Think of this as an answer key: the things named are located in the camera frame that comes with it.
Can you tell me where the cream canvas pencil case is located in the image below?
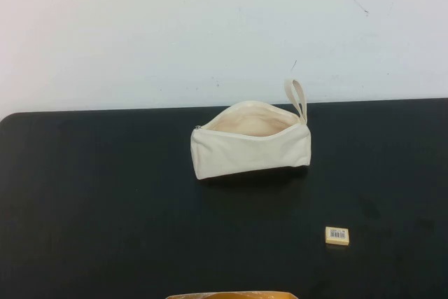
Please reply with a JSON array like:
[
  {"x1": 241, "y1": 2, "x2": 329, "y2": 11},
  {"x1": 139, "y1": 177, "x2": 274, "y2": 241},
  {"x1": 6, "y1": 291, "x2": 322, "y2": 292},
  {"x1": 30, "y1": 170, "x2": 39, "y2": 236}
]
[{"x1": 190, "y1": 78, "x2": 309, "y2": 182}]

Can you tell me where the yellow eraser with barcode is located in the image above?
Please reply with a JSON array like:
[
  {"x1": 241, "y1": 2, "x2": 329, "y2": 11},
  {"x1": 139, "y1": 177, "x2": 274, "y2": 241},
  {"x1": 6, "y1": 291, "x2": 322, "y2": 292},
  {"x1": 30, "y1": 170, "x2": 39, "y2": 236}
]
[{"x1": 324, "y1": 226, "x2": 350, "y2": 244}]

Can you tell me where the black table mat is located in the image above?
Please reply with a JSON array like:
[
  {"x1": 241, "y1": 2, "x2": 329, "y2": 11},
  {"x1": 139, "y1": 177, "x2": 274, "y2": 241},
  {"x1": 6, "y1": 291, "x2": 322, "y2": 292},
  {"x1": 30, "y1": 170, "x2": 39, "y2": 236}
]
[{"x1": 0, "y1": 97, "x2": 448, "y2": 299}]

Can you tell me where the yellow-brown object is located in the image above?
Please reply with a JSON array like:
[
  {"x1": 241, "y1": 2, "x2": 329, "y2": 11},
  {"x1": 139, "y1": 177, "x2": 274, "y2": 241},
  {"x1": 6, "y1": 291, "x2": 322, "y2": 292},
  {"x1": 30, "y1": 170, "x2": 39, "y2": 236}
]
[{"x1": 164, "y1": 290, "x2": 299, "y2": 299}]

